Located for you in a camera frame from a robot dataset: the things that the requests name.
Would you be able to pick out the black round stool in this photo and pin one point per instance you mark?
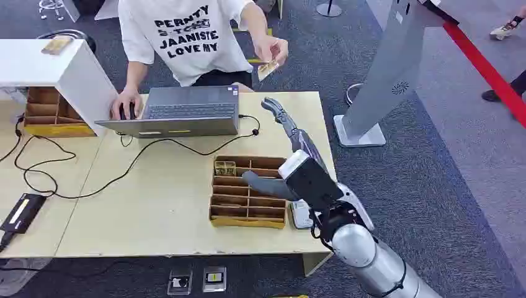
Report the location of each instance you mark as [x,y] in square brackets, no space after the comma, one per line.
[86,41]

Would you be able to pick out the grey kiosk stand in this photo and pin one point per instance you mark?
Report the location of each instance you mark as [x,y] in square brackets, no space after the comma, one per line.
[390,61]

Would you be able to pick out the wooden compartment box yellow front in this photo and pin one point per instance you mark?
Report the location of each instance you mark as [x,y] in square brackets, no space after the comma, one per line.
[49,115]

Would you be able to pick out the person's left hand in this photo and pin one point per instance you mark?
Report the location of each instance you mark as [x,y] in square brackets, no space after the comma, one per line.
[269,47]

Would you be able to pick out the floor socket with white plug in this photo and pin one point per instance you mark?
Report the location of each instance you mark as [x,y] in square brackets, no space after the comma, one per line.
[180,282]

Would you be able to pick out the black power adapter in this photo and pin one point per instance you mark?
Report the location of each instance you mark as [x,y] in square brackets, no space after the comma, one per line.
[22,213]

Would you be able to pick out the grey laptop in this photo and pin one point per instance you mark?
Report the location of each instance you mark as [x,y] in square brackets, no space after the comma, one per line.
[193,107]

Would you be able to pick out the person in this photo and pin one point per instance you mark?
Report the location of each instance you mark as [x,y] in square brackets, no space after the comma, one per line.
[189,41]

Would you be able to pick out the wooden compartment card box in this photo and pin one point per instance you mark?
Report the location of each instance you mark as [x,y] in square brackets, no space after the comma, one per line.
[246,197]

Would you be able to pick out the person's foot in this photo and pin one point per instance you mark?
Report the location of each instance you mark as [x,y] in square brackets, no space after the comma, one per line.
[503,31]

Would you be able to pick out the gold printed card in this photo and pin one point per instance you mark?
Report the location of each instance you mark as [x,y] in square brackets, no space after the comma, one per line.
[225,168]
[266,70]

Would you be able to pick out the chrome chair legs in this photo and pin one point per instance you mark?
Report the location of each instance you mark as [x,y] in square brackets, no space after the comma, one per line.
[51,6]

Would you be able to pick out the pale desk leg panel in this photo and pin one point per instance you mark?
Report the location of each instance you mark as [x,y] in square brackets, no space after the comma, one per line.
[314,261]

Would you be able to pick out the person's leg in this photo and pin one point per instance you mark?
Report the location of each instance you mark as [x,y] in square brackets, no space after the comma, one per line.
[493,95]

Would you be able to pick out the floor socket with yellow label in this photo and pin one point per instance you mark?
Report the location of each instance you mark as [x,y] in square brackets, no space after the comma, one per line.
[214,279]

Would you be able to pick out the black pale wrist camera box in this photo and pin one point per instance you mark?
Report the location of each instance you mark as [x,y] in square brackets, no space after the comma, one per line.
[312,181]

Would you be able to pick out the person's right hand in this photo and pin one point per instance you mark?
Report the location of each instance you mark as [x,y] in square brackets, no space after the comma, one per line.
[126,100]

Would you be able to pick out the red barrier belt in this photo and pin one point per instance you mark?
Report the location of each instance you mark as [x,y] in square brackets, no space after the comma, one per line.
[489,74]

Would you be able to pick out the small white device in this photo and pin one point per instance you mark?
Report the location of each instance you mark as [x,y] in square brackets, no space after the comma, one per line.
[301,214]

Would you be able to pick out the pale grey floor object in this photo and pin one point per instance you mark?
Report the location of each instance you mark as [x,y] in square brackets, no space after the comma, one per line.
[18,275]

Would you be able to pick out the white board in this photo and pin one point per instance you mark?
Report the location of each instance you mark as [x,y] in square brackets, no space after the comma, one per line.
[107,10]

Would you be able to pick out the round stanchion base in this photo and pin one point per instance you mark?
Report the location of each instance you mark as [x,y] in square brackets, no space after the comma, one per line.
[328,10]

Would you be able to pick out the white shelf block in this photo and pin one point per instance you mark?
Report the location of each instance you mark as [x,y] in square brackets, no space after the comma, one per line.
[78,78]

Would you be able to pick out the brown printed card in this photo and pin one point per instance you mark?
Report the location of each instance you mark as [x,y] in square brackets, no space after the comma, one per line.
[56,45]

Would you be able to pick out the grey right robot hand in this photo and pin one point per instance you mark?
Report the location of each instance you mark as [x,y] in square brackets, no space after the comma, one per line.
[302,144]

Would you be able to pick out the black computer mouse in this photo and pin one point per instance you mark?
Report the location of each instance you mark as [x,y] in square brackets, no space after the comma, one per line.
[132,112]

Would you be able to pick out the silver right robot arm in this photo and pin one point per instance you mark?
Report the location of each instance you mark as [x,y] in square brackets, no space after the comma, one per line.
[370,263]

